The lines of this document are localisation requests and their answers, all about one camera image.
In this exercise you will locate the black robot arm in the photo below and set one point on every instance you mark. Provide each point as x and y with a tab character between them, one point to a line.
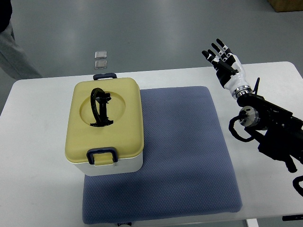
278	132

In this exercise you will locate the person in grey clothing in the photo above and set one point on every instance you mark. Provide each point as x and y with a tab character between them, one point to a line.
13	59

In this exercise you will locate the yellow storage box lid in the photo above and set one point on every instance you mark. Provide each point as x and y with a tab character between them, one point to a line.
124	108

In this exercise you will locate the upper silver floor plate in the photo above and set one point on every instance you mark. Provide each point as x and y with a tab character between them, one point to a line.
100	55

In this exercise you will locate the white storage box base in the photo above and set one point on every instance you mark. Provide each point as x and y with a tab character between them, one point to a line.
123	165

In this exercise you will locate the navy latch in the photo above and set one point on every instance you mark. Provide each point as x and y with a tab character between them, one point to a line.
104	76
102	156

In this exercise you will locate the black lid handle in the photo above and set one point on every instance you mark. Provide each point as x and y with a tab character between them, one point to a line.
98	101

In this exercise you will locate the silver floor plate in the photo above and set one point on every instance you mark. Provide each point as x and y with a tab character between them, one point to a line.
100	55
101	64

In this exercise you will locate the navy rear latch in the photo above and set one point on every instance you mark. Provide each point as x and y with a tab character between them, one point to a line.
104	76

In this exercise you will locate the brown cardboard box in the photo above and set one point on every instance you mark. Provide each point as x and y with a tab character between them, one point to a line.
286	5

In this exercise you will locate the black table control panel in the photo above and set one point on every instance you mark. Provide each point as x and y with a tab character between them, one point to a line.
292	217

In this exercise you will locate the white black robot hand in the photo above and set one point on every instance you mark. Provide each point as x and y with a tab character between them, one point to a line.
229	69

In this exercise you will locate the blue grey padded mat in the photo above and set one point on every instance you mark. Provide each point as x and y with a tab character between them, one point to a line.
187	169

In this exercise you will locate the lower silver floor plate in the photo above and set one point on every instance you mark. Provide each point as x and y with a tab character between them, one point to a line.
101	64

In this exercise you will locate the navy front latch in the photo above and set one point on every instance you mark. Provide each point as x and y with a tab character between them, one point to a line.
102	156

